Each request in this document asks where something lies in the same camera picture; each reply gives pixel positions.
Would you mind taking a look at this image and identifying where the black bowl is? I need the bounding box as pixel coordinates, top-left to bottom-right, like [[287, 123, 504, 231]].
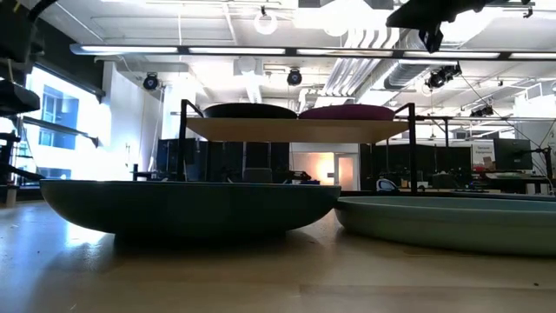
[[202, 102, 299, 120]]

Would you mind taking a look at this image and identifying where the black partition wall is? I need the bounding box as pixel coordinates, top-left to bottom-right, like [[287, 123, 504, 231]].
[[156, 137, 291, 183]]

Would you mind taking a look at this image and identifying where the blue and white object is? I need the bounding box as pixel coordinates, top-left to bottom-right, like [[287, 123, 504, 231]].
[[375, 176, 400, 193]]

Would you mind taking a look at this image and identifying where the white plate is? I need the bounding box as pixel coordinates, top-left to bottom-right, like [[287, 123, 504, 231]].
[[333, 195, 556, 256]]

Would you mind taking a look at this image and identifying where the white ring ceiling lamp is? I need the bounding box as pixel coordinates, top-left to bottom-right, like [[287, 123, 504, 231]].
[[254, 10, 279, 36]]

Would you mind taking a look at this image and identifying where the white sign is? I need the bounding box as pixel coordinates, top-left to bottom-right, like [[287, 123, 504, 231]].
[[471, 143, 496, 170]]

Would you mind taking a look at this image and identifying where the dark teal bowl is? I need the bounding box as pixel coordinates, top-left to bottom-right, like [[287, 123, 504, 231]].
[[38, 179, 342, 243]]

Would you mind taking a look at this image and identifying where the wooden shelf with black frame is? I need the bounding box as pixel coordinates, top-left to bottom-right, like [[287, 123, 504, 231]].
[[175, 98, 418, 195]]

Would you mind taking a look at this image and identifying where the maroon bowl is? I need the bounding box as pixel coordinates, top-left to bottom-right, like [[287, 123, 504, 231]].
[[297, 103, 396, 122]]

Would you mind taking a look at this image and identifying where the black computer monitor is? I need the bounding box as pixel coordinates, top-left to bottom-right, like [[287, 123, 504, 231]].
[[493, 137, 533, 171]]

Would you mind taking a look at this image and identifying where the grey ventilation duct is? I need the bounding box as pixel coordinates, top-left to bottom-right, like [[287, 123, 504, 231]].
[[384, 60, 431, 90]]

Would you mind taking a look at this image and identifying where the glass door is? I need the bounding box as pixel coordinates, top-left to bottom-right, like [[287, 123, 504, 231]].
[[334, 152, 360, 191]]

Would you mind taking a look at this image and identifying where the overhead light bar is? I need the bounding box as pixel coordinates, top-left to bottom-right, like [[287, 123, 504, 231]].
[[69, 42, 556, 63]]

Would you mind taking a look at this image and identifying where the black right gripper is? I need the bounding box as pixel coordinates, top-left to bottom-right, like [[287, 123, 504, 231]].
[[386, 0, 488, 54]]

